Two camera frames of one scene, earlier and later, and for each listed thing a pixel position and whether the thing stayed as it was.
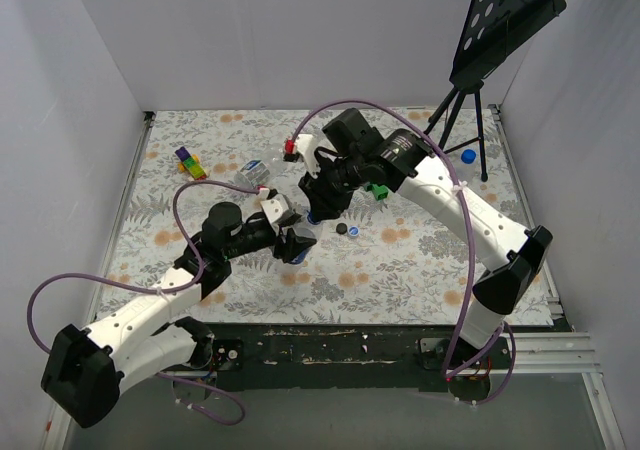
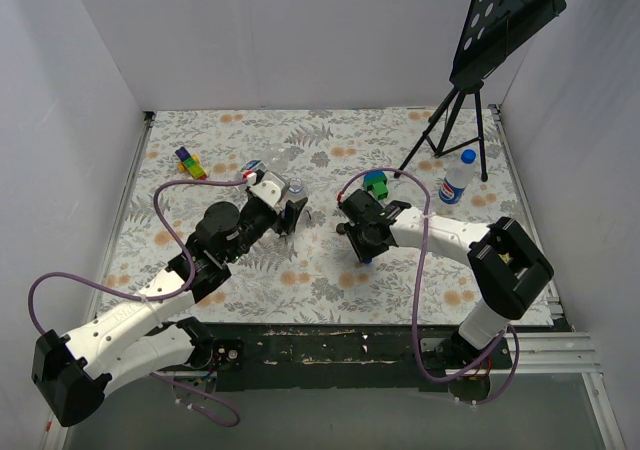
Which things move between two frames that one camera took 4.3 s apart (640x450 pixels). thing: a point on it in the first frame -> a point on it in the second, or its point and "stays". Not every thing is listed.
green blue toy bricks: x=380 y=192 stays
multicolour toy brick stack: x=190 y=163 stays
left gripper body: x=282 y=237 -> x=288 y=216
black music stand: x=506 y=9 stays
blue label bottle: x=306 y=227 -> x=295 y=190
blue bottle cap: x=468 y=156 stays
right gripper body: x=320 y=190 -> x=357 y=242
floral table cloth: x=373 y=264 stays
